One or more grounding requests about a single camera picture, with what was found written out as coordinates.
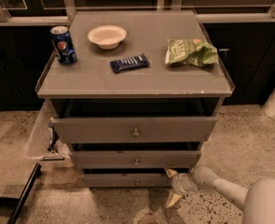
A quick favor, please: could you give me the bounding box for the grey drawer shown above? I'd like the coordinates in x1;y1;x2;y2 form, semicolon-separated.
52;117;216;143
70;150;201;169
82;174;172;188

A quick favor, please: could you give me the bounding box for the grey top drawer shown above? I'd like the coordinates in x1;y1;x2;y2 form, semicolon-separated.
52;117;216;143

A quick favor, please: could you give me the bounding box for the grey drawer cabinet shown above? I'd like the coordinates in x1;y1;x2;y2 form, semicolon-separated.
36;11;234;179

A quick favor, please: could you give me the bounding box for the black metal bar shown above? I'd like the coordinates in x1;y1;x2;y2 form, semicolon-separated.
7;163;41;224

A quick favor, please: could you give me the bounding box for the grey middle drawer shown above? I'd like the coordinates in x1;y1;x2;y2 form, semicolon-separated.
70;150;201;169

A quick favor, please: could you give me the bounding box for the blue pepsi can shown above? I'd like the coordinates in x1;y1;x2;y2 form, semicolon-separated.
50;26;76;65

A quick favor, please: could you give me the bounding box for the grey bottom drawer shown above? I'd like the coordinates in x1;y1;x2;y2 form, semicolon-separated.
82;174;172;188

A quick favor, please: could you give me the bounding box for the clear plastic bin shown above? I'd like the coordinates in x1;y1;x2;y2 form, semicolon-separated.
26;103;74;167

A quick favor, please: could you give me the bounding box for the dark blue candy bar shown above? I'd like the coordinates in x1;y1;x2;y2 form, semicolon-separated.
110;54;150;74

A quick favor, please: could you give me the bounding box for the metal window rail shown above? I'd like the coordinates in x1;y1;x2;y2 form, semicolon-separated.
0;0;275;27

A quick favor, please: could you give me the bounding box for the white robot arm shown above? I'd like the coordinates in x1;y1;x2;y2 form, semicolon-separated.
166;166;275;224

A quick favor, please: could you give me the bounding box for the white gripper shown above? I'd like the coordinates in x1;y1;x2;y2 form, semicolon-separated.
165;169;196;208

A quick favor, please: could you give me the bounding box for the green chip bag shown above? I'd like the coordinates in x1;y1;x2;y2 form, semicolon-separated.
165;38;219;67

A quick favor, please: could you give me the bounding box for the white paper bowl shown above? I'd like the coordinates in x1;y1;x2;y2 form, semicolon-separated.
88;25;127;50

